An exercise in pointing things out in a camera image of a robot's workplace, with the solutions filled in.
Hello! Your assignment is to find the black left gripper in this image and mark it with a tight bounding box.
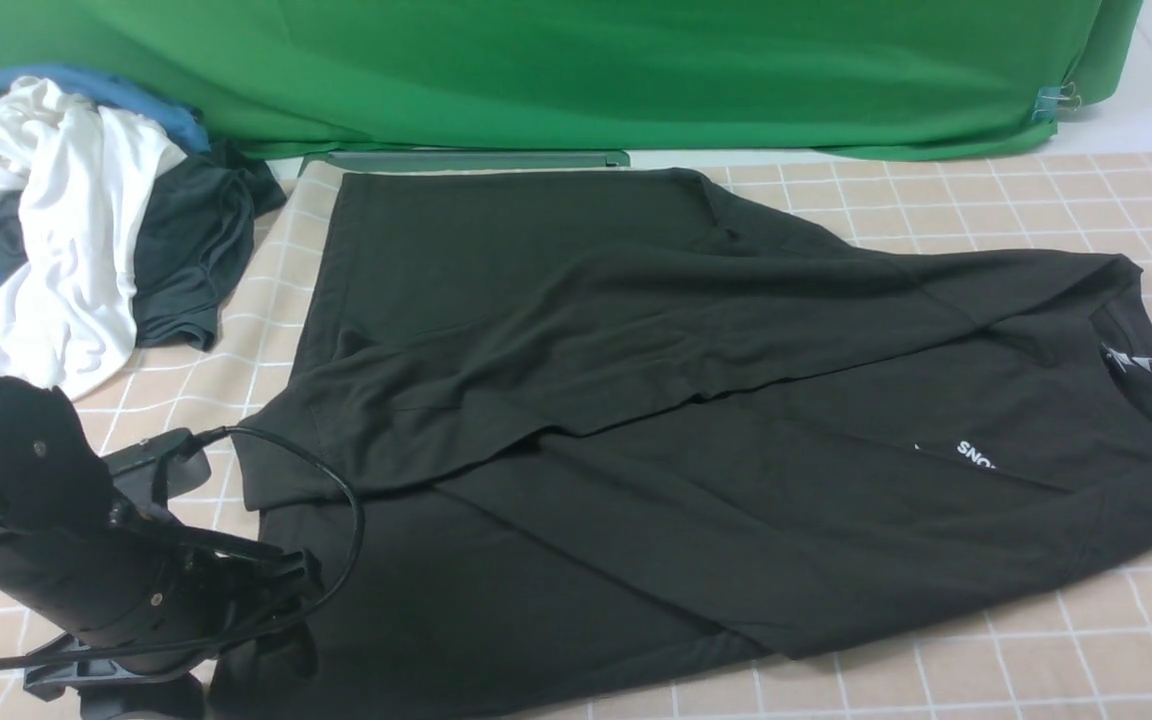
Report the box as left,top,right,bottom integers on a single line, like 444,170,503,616
0,501,323,719

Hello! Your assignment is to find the dark gray long-sleeve shirt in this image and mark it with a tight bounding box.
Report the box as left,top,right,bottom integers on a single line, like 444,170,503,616
212,169,1152,719

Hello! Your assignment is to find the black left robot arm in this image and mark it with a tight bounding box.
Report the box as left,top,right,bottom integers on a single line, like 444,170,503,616
0,378,323,719

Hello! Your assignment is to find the white crumpled shirt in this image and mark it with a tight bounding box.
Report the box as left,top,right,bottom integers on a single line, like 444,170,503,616
0,77,185,397

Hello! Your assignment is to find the dark teal crumpled shirt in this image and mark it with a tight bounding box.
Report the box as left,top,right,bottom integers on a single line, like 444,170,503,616
0,138,287,351

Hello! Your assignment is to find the blue crumpled shirt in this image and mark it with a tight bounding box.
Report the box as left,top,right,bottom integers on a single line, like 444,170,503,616
0,65,211,285

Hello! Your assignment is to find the teal binder clip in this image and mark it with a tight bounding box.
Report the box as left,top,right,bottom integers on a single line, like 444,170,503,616
1030,81,1083,124

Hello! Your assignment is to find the green backdrop cloth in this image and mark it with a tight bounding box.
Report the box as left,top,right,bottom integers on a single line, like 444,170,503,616
0,1,1142,161

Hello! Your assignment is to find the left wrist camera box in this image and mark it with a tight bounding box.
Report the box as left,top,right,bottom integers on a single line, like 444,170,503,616
103,429,211,507

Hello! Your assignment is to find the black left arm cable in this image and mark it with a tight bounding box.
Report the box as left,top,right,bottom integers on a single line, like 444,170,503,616
0,425,367,674

